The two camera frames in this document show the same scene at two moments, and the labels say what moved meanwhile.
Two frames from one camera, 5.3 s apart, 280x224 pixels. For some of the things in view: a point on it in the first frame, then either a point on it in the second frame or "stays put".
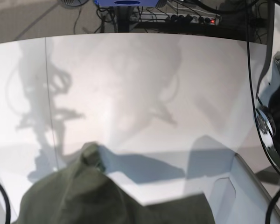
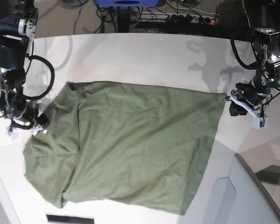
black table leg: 123,19 stays put
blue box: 126,3 stays put
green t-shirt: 85,193 to 136,146
